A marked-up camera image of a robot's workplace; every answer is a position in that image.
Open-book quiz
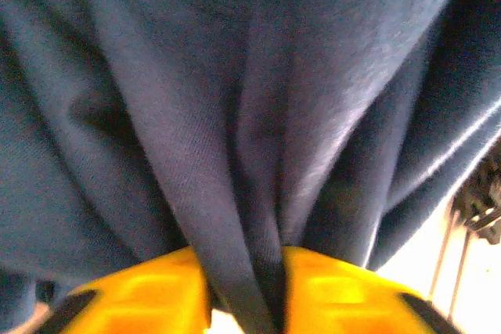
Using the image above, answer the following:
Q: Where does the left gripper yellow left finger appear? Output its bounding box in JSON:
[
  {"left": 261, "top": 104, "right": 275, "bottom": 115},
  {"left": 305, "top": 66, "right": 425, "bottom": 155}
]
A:
[{"left": 37, "top": 246, "right": 213, "bottom": 334}]

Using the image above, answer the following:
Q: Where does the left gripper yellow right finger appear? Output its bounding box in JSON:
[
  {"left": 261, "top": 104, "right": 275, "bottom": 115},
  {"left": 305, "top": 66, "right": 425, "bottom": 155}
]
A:
[{"left": 281, "top": 246, "right": 463, "bottom": 334}]

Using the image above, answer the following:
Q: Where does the dark blue t-shirt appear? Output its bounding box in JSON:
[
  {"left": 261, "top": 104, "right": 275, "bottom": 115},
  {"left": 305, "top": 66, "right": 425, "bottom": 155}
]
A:
[{"left": 0, "top": 0, "right": 501, "bottom": 334}]

